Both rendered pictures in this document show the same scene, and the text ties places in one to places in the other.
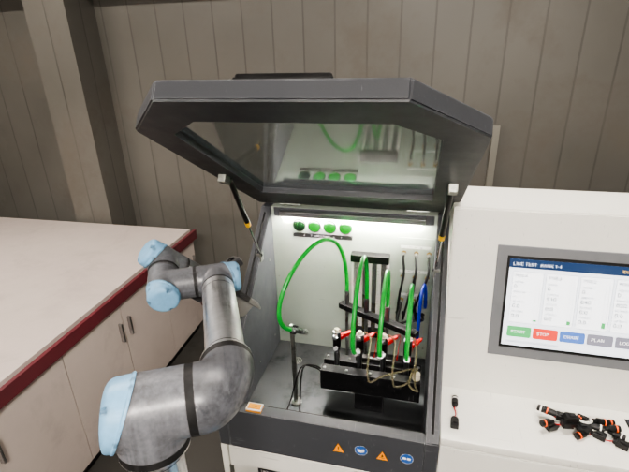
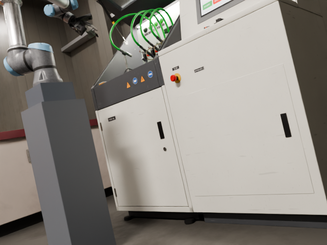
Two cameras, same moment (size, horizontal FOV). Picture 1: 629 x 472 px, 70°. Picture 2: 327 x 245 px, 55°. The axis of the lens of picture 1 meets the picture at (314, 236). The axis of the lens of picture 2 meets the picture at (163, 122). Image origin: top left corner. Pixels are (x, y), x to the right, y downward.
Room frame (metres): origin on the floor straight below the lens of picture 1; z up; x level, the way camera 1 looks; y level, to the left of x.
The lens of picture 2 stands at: (-0.59, -1.13, 0.53)
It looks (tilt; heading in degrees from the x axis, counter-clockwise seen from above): 2 degrees up; 29
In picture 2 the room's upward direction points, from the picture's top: 13 degrees counter-clockwise
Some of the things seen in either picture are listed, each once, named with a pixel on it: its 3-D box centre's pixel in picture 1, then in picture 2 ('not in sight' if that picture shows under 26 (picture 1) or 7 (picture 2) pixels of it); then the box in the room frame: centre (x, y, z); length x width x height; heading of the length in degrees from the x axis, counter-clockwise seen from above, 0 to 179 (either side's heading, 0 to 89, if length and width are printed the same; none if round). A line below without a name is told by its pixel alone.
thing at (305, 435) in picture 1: (322, 438); (125, 87); (1.04, -0.01, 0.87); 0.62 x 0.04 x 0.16; 75
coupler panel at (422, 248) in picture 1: (413, 277); not in sight; (1.47, -0.37, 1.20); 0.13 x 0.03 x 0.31; 75
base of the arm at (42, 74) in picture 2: not in sight; (46, 77); (0.56, 0.14, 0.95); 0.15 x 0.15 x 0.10
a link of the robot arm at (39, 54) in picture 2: not in sight; (41, 56); (0.56, 0.14, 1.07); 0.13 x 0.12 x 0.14; 104
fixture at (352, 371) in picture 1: (370, 384); not in sight; (1.24, -0.18, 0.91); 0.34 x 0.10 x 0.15; 75
